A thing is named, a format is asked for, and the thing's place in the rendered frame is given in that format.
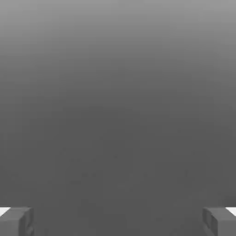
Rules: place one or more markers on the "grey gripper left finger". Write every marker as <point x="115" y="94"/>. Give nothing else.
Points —
<point x="12" y="223"/>

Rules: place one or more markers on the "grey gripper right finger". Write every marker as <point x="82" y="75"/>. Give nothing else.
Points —
<point x="224" y="223"/>

